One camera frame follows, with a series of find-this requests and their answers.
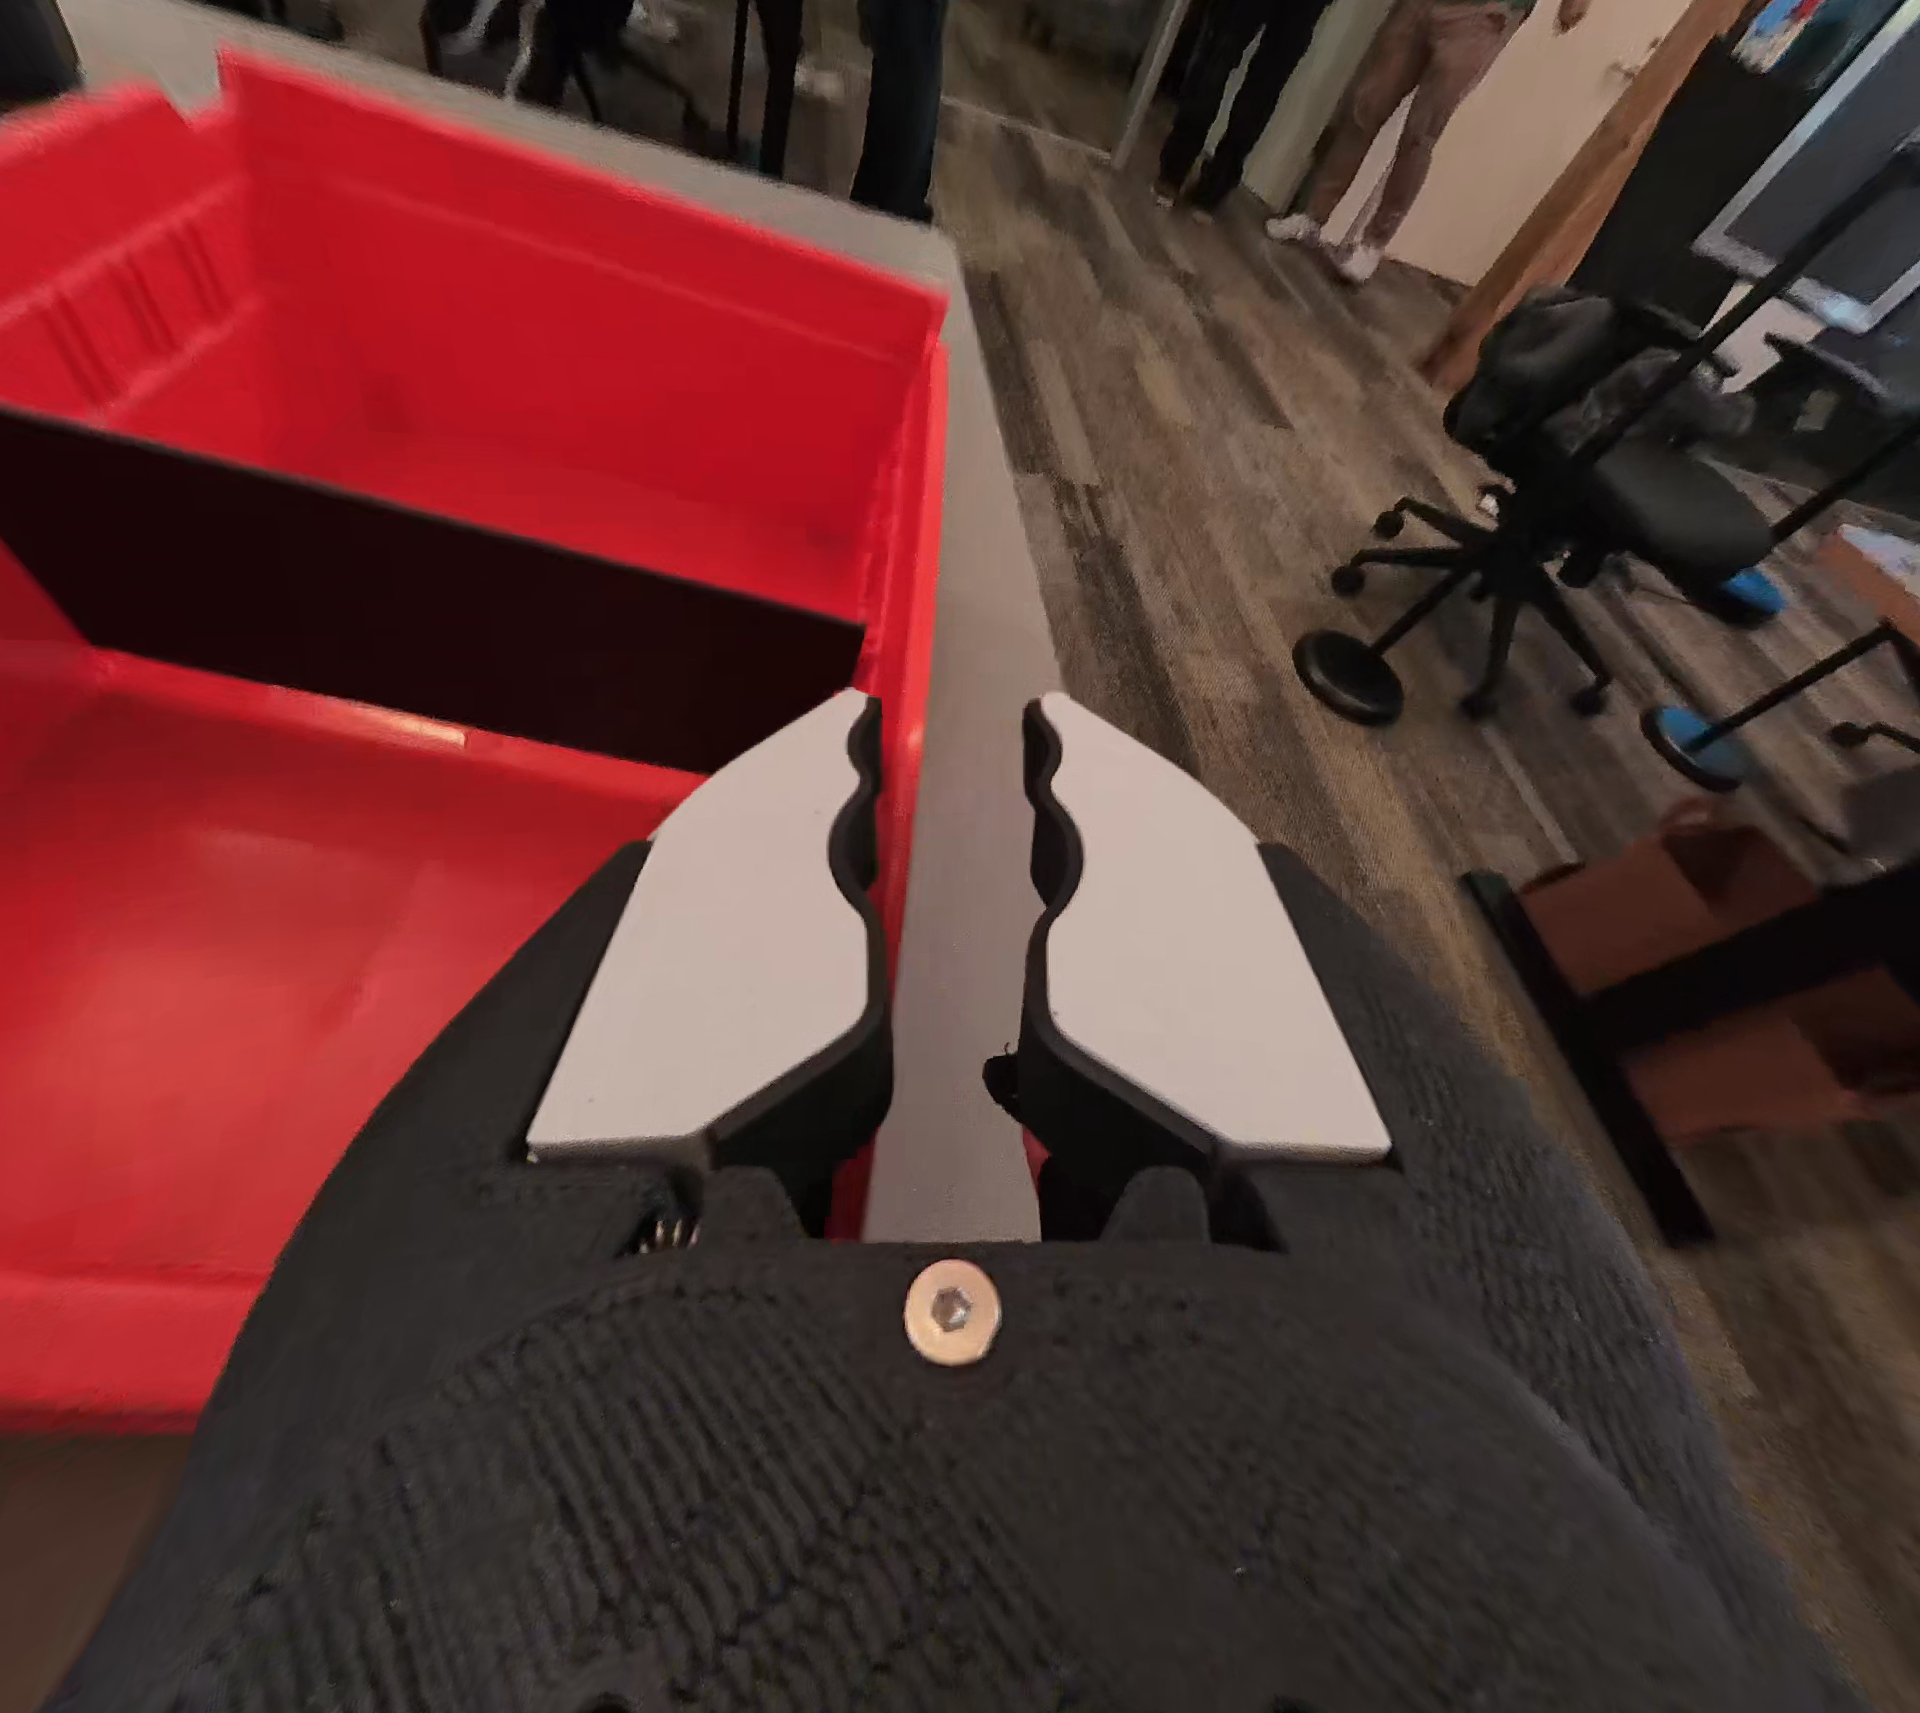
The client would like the black bin divider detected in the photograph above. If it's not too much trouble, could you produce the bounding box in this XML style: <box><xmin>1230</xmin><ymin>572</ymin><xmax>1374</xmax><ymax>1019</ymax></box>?
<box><xmin>0</xmin><ymin>405</ymin><xmax>869</xmax><ymax>778</ymax></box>

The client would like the red storage bin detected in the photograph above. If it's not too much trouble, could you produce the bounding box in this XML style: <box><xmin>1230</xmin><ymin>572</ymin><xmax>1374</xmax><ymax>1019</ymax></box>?
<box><xmin>0</xmin><ymin>48</ymin><xmax>955</xmax><ymax>1439</ymax></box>

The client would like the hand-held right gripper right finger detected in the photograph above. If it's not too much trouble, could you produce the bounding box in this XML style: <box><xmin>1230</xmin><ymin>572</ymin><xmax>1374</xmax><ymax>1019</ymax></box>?
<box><xmin>983</xmin><ymin>691</ymin><xmax>1399</xmax><ymax>1196</ymax></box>

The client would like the black office chair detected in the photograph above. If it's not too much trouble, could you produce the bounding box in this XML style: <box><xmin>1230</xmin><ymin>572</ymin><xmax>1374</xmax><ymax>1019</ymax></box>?
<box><xmin>1292</xmin><ymin>289</ymin><xmax>1824</xmax><ymax>729</ymax></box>

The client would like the black table frame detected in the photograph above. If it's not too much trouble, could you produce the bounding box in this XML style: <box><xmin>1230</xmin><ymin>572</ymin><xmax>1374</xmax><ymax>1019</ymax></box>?
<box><xmin>1465</xmin><ymin>829</ymin><xmax>1920</xmax><ymax>1249</ymax></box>

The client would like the cardboard box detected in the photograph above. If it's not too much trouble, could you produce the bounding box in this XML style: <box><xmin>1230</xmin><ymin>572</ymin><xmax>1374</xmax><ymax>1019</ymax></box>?
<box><xmin>1514</xmin><ymin>797</ymin><xmax>1920</xmax><ymax>1144</ymax></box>

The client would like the wooden post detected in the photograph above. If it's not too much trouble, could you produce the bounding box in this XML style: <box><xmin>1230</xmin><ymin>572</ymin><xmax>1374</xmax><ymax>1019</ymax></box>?
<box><xmin>1418</xmin><ymin>0</ymin><xmax>1920</xmax><ymax>393</ymax></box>

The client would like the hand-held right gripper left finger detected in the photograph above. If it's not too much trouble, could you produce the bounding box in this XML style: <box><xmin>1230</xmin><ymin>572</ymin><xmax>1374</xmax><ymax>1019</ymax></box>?
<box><xmin>525</xmin><ymin>689</ymin><xmax>897</xmax><ymax>1202</ymax></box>

